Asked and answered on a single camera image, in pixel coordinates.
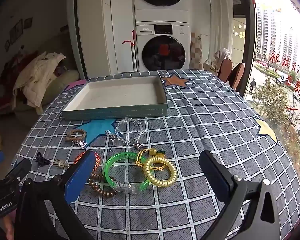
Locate yellow cord bead charm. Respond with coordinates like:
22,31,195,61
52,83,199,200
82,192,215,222
135,148,166,173

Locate checked star-print tablecloth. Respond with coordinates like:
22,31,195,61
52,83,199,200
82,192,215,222
11,69,300,240

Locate checkered hanging cloth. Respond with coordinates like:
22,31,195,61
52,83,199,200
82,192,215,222
190,32,203,71

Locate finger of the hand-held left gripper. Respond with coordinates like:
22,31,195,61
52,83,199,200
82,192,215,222
5,158,32,188

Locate white tall cabinet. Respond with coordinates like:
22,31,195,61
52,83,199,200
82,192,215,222
74,0,138,78

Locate black claw hair clip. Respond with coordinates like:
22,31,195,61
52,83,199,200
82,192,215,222
35,152,51,167

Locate green translucent bangle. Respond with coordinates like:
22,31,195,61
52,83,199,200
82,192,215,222
104,152,151,195

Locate clear bead chain bracelet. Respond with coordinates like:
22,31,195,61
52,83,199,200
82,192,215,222
112,117,150,151

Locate gold spiral hair tie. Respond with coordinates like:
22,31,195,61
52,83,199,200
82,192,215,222
142,156,176,188

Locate white cloth bag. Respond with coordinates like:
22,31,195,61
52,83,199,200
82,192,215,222
209,47,231,73

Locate orange spiral hair tie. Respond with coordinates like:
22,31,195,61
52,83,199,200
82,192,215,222
74,151,101,176

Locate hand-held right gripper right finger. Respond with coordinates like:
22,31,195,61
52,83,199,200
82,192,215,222
199,150,289,240

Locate braided rope bracelet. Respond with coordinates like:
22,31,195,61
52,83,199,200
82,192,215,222
66,129,87,143

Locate brown chair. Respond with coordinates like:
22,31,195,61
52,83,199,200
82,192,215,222
228,62,246,92
217,58,233,83

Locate teal jewelry box tray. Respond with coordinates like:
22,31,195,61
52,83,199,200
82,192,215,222
61,75,168,120

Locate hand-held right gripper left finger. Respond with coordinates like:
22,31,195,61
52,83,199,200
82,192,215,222
14,151,98,240

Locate pale green sofa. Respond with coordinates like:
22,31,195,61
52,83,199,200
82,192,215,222
14,69,81,121

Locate brown spiral hair tie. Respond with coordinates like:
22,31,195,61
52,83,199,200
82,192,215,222
86,171,118,198

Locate pearl chain charm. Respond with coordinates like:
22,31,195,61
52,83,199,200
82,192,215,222
106,130,118,151

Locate beige cord hair tie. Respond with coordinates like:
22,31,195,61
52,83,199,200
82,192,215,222
53,159,71,168

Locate white washing machine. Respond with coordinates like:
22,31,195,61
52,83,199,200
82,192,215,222
135,21,192,72

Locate black window frame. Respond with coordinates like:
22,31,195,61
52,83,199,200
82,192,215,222
239,0,256,98

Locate red-handled mop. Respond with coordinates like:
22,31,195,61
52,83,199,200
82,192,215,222
122,30,138,73

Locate white stacked dryer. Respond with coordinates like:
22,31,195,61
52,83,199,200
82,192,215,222
133,0,192,23

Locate wall picture frames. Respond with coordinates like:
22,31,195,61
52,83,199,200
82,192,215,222
4,17,33,52

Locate beige jacket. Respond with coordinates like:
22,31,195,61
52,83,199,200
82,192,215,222
12,51,67,116

